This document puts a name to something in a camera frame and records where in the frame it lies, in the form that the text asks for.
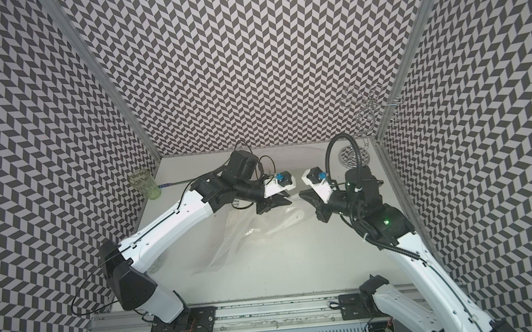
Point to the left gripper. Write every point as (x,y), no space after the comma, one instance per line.
(273,202)

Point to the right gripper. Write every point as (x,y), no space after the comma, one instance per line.
(324,214)

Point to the clear plastic vacuum bag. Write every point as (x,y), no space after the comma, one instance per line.
(241,228)

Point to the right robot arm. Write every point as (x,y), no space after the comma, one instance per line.
(449,308)

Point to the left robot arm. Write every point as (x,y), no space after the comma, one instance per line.
(125,265)

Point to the green glass cup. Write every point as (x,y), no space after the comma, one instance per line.
(143,181)

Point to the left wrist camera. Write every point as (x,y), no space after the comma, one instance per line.
(279,183)

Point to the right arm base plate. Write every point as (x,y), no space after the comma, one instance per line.
(356,306)

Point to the chrome wire mug stand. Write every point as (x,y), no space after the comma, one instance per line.
(366,107)

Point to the purple handled utensil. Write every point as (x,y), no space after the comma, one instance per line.
(168,184)

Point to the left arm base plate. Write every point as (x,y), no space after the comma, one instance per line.
(197,319)

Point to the aluminium front rail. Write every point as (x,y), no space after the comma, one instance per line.
(244,316)

